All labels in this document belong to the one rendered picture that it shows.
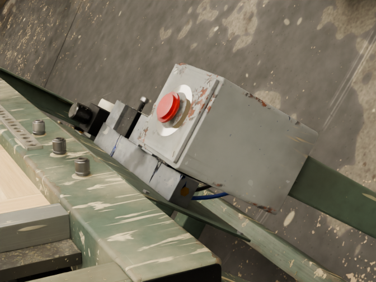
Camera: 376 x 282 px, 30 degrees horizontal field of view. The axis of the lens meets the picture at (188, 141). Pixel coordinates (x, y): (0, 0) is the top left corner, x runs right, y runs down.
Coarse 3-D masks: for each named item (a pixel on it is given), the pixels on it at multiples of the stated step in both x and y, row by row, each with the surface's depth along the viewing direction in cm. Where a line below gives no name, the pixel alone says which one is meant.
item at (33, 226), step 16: (32, 208) 106; (48, 208) 106; (0, 224) 100; (16, 224) 100; (32, 224) 101; (48, 224) 102; (64, 224) 104; (0, 240) 100; (16, 240) 101; (32, 240) 102; (48, 240) 103
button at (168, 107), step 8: (168, 96) 85; (176, 96) 84; (160, 104) 85; (168, 104) 84; (176, 104) 83; (160, 112) 85; (168, 112) 83; (176, 112) 84; (160, 120) 85; (168, 120) 84
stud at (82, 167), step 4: (76, 160) 115; (80, 160) 115; (84, 160) 115; (88, 160) 116; (76, 164) 115; (80, 164) 115; (84, 164) 115; (88, 164) 115; (76, 168) 115; (80, 168) 115; (84, 168) 115; (88, 168) 115; (76, 172) 115; (80, 172) 115; (84, 172) 115; (88, 172) 116
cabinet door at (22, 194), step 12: (0, 144) 144; (0, 156) 136; (0, 168) 130; (12, 168) 129; (0, 180) 124; (12, 180) 124; (24, 180) 123; (0, 192) 118; (12, 192) 118; (24, 192) 118; (36, 192) 118; (0, 204) 113; (12, 204) 113; (24, 204) 113; (36, 204) 113; (48, 204) 113
